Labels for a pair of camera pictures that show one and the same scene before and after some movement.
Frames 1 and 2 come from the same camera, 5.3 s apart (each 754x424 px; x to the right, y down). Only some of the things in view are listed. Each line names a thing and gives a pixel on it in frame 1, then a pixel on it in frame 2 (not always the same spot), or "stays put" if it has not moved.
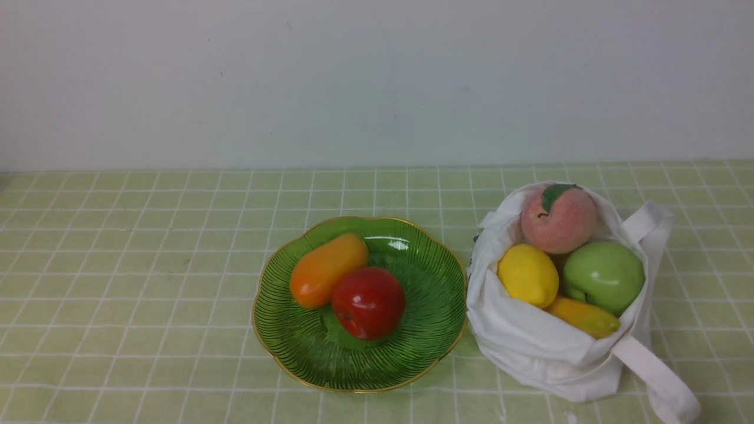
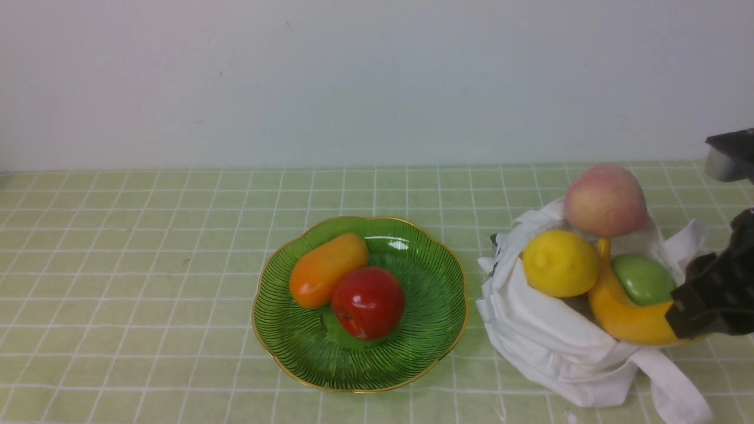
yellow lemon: (528, 275) → (560, 264)
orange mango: (314, 272) stays put
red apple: (369, 303) stays put
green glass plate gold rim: (311, 344) stays put
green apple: (605, 273) → (644, 279)
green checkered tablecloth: (126, 288) stays put
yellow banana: (597, 323) → (620, 317)
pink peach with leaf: (558, 219) → (606, 202)
